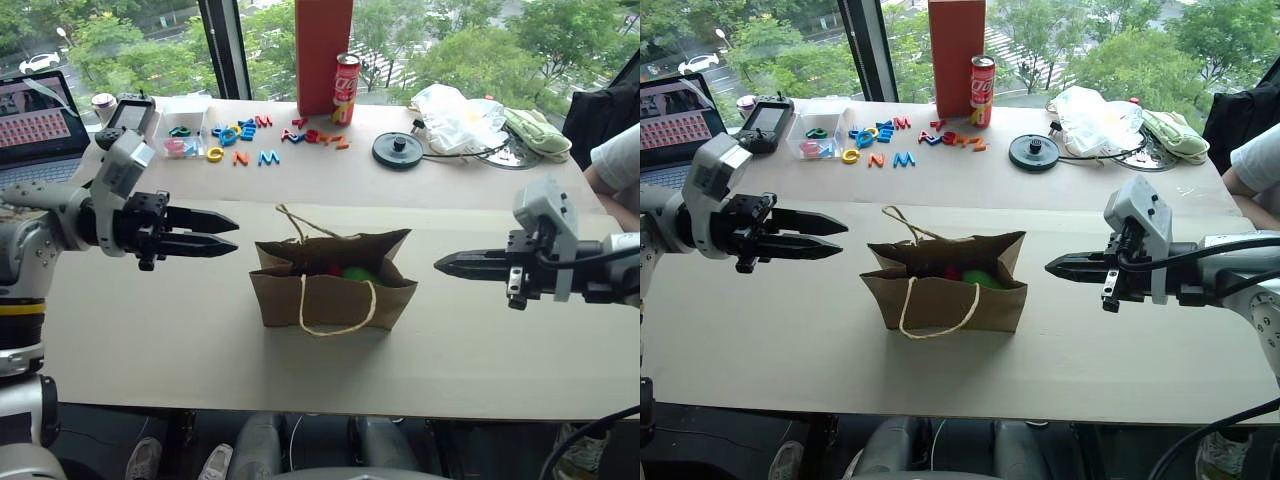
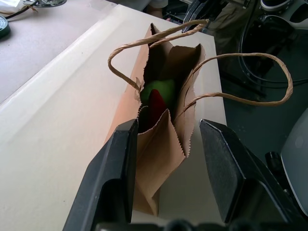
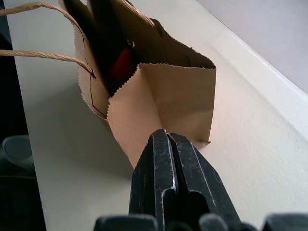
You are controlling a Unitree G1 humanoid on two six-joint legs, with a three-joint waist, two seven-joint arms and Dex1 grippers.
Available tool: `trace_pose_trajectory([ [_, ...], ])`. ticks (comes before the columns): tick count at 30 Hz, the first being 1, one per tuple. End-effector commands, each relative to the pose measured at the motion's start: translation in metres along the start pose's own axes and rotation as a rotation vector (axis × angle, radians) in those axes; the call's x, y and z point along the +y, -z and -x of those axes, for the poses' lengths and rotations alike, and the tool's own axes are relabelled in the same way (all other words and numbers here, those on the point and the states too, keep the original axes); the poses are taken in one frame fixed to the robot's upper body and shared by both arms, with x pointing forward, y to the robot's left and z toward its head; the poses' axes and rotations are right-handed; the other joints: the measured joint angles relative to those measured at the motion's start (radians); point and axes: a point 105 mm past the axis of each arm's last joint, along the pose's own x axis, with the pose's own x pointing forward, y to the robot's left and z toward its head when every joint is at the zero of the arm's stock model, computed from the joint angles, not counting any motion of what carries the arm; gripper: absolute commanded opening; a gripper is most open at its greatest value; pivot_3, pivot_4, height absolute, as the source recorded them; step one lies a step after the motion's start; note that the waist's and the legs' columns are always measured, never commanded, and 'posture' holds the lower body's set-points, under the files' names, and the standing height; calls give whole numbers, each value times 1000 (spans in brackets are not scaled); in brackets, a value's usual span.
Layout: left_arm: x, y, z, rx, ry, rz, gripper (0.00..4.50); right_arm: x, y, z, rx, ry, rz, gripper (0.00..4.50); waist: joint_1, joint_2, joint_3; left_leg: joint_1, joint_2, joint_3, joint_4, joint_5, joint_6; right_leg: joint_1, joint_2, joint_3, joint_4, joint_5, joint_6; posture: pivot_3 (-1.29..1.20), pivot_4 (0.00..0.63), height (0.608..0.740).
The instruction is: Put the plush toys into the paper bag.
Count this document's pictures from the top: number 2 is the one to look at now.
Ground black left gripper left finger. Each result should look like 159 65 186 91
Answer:
63 119 139 231

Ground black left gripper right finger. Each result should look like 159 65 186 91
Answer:
199 118 290 224

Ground brown paper bag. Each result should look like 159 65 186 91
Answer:
104 19 294 216

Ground red plush chili toy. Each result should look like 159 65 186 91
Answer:
148 89 167 126

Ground green plush toy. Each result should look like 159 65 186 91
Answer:
140 79 175 109

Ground white plastic bag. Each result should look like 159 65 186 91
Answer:
0 0 27 15

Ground silver robot torso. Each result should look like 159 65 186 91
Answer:
280 109 308 218

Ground person in white shirt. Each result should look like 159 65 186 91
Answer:
146 0 169 18

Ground black round disc base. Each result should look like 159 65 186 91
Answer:
0 14 11 40

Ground round glass lid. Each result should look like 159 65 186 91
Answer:
24 0 67 7

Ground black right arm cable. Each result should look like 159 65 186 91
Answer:
237 0 308 93

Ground thin black power cable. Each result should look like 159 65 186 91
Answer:
0 4 39 21

